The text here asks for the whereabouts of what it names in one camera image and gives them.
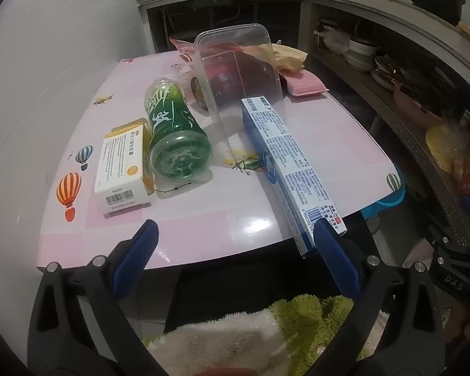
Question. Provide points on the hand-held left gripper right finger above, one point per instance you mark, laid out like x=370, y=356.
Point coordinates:
x=337, y=258

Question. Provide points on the white plastic bag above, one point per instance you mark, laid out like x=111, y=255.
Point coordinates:
x=337, y=41

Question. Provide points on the clear zip bag red print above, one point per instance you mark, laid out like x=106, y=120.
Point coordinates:
x=180, y=46

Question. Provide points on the blue white toothpaste box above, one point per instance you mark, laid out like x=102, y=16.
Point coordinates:
x=293, y=164

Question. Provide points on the red foil packet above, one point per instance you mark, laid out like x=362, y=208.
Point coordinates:
x=227, y=70

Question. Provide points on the white yellow medicine box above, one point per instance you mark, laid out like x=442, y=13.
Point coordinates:
x=119, y=164

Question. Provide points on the pink plastic basin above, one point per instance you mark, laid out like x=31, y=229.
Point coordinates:
x=415, y=111

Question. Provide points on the brown paper bag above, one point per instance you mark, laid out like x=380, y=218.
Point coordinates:
x=290, y=56

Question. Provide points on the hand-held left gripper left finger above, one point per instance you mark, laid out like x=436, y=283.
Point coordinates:
x=135, y=254

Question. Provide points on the blue plastic basket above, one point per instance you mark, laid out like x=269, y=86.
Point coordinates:
x=387, y=203

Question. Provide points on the clear plastic food container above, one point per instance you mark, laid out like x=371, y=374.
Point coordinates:
x=227, y=98

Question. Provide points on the stacked bowls on shelf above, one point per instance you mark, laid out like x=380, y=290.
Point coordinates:
x=360, y=63

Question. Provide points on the stack of plates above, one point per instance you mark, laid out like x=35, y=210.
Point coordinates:
x=385, y=76

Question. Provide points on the fluffy white green garment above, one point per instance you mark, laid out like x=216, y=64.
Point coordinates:
x=219, y=337

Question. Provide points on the white bowl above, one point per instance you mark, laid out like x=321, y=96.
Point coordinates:
x=363, y=46

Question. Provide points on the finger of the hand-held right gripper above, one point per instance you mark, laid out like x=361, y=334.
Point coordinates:
x=460, y=247

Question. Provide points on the yellow filled plastic bag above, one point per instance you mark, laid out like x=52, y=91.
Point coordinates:
x=444, y=149

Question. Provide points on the green plastic bottle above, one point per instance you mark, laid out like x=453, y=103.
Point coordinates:
x=172, y=133

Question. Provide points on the pink sponge cloth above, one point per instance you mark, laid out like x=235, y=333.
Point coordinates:
x=305, y=84

